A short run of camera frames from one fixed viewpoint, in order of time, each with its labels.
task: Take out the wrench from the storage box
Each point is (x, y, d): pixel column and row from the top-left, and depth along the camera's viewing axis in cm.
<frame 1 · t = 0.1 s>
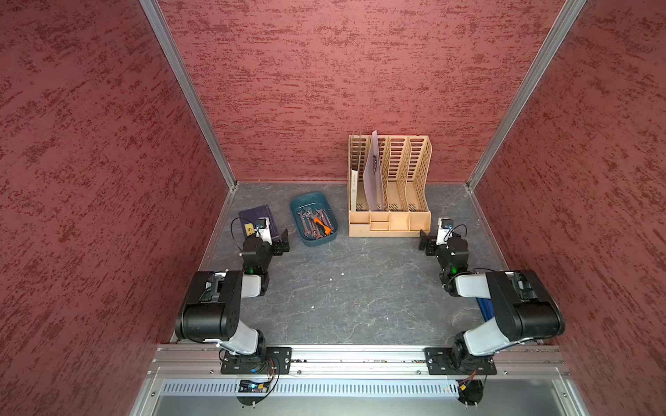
left hand: (274, 234, 93), fingers open
right hand: (432, 232, 94), fingers open
teal plastic storage tray: (307, 206, 113), point 2 cm above the table
orange handled adjustable wrench: (328, 230, 105), point 2 cm above the table
wooden desk file organizer: (388, 192, 106), point 11 cm above the table
purple folder in organizer: (373, 178, 102), point 18 cm above the table
dark purple notebook: (250, 216, 110), on the table
beige folder in organizer: (354, 188, 91), point 23 cm above the table

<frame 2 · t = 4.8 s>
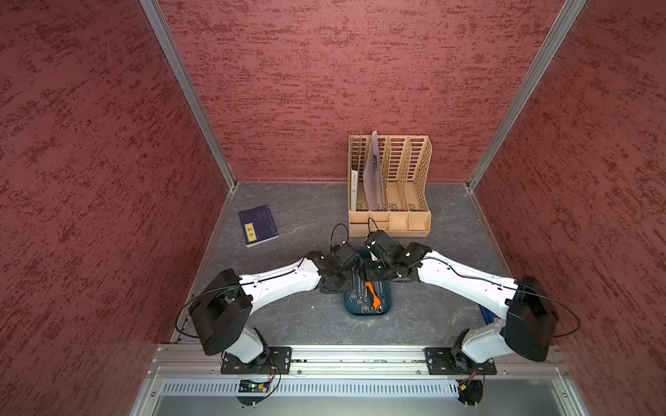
left hand: (344, 290, 83), fingers closed
right hand: (366, 277, 81), fingers open
teal plastic storage tray: (351, 308, 85), on the table
orange handled adjustable wrench: (376, 300, 86), point 2 cm above the table
silver wrench in tray: (354, 295, 88), on the table
silver tray wrench: (365, 306, 86), on the table
the other named things where they were.

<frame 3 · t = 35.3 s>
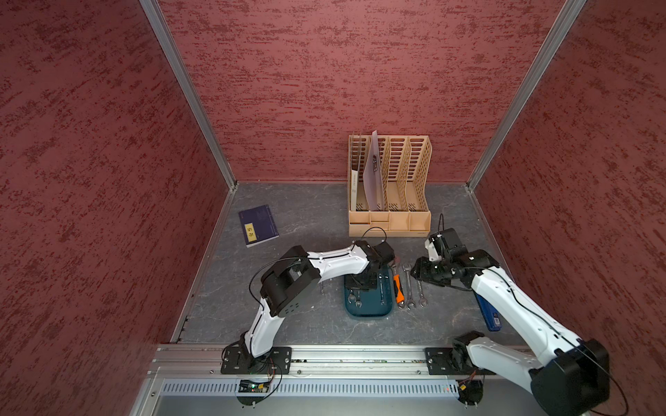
left hand: (360, 292, 87), fingers closed
right hand: (416, 278, 80), fingers open
orange handled adjustable wrench: (398, 287, 90), on the table
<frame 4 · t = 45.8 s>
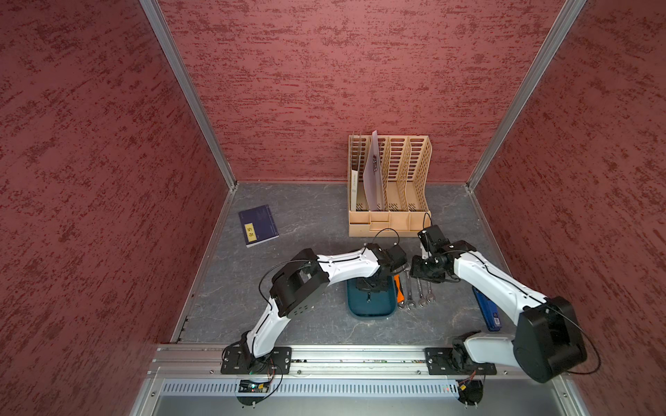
left hand: (370, 291, 87), fingers closed
right hand: (415, 277, 85), fingers open
